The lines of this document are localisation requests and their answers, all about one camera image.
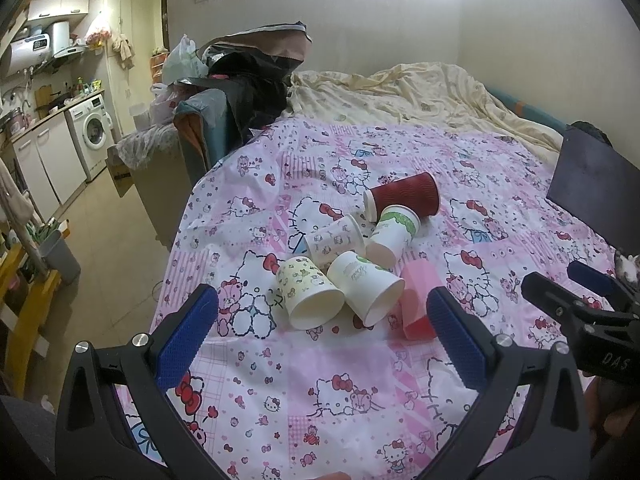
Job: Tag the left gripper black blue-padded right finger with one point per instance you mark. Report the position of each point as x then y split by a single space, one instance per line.
550 439

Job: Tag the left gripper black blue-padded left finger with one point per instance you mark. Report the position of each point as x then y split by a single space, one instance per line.
115 420

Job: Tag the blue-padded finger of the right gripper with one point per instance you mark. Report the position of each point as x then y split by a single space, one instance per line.
592 279

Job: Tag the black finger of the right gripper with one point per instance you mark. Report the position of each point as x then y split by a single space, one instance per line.
549 297

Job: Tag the yellow cartoon paper cup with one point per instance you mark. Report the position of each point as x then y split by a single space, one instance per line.
310 298

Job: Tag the pink plastic cup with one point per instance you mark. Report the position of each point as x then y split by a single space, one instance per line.
420 278

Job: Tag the dark red ribbed cup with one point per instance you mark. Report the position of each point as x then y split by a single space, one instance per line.
419 193

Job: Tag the white green-rim paper cup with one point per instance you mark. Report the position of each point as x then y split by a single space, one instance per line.
394 232

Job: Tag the white green-logo paper cup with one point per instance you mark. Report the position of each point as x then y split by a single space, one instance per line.
370 291

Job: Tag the pink cartoon paper cup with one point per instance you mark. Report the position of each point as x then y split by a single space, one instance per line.
326 244

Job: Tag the black flat panel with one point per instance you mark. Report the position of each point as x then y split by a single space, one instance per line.
599 187

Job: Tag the yellow wooden stool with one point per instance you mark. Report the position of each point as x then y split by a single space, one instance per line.
24 337

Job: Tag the grey trash bin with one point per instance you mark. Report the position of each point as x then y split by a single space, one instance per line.
58 256

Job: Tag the cardboard box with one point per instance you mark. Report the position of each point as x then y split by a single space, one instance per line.
152 162

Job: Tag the cream crumpled blanket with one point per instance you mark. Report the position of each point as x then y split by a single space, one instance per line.
440 95

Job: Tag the white kitchen cabinet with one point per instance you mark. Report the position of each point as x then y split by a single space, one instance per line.
49 163

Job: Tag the white washing machine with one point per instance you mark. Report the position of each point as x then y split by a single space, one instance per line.
91 128

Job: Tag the pile of clothes and bags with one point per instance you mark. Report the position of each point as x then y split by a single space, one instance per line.
244 88

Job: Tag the white plastic bag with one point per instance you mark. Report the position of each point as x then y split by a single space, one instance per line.
183 62

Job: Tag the white water heater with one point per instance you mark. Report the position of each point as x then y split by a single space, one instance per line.
24 54

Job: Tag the white upper cabinet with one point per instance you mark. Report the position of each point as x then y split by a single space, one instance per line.
39 9

